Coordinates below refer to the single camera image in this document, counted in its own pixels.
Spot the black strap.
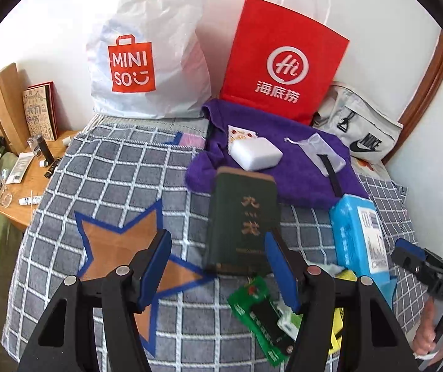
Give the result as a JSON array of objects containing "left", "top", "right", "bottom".
[{"left": 317, "top": 154, "right": 342, "bottom": 196}]

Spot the dark green box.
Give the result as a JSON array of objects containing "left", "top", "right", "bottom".
[{"left": 203, "top": 166, "right": 282, "bottom": 277}]

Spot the black cylindrical bottle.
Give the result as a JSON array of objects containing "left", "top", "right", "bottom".
[{"left": 31, "top": 134, "right": 57, "bottom": 163}]

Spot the illustrated book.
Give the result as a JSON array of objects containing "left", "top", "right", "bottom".
[{"left": 22, "top": 81, "right": 59, "bottom": 142}]

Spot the yellow striped pouch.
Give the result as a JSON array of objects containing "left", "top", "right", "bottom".
[{"left": 328, "top": 270, "right": 359, "bottom": 353}]

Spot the wooden nightstand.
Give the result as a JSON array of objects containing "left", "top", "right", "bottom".
[{"left": 0, "top": 130, "right": 80, "bottom": 231}]

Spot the small fruit print packet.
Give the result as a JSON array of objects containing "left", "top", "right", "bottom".
[{"left": 227, "top": 125, "right": 261, "bottom": 156}]

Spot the white sponge block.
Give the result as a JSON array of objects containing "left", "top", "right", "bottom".
[{"left": 231, "top": 137, "right": 284, "bottom": 172}]

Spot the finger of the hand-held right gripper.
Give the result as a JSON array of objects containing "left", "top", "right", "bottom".
[
  {"left": 395, "top": 237, "right": 443, "bottom": 276},
  {"left": 390, "top": 249, "right": 443, "bottom": 314}
]

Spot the person's right hand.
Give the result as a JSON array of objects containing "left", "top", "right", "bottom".
[{"left": 411, "top": 300, "right": 443, "bottom": 361}]

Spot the red paper bag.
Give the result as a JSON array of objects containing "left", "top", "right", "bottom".
[{"left": 219, "top": 0, "right": 351, "bottom": 126}]

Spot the small green tissue pack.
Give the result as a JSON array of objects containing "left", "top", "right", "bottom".
[{"left": 277, "top": 304, "right": 303, "bottom": 336}]

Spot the white mesh drawstring pouch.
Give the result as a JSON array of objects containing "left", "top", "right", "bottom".
[{"left": 285, "top": 133, "right": 347, "bottom": 173}]

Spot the small black flashlight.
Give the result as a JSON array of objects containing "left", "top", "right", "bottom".
[{"left": 43, "top": 157, "right": 61, "bottom": 179}]

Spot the grey checkered star blanket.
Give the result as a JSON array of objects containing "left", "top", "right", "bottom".
[{"left": 0, "top": 122, "right": 439, "bottom": 372}]

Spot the green snack packet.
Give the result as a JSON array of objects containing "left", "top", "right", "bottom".
[{"left": 227, "top": 276, "right": 303, "bottom": 367}]

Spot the purple cloth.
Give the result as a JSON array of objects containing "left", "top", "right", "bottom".
[{"left": 185, "top": 99, "right": 369, "bottom": 210}]

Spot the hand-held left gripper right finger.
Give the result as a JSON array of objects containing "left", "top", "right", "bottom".
[{"left": 265, "top": 232, "right": 419, "bottom": 372}]

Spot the white cream tube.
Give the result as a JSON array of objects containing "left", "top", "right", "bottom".
[{"left": 5, "top": 152, "right": 36, "bottom": 184}]

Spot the grey waist bag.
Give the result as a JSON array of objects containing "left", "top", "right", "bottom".
[{"left": 312, "top": 81, "right": 404, "bottom": 163}]

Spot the blue tissue pack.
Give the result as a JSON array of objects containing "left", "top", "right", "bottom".
[{"left": 329, "top": 194, "right": 390, "bottom": 277}]

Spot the white plastic shopping bag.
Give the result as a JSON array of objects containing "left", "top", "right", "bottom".
[{"left": 86, "top": 0, "right": 212, "bottom": 119}]

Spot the brown wooden door frame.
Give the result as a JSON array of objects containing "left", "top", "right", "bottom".
[{"left": 382, "top": 29, "right": 443, "bottom": 165}]

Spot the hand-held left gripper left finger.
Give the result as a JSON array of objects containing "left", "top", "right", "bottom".
[{"left": 18, "top": 229, "right": 172, "bottom": 372}]

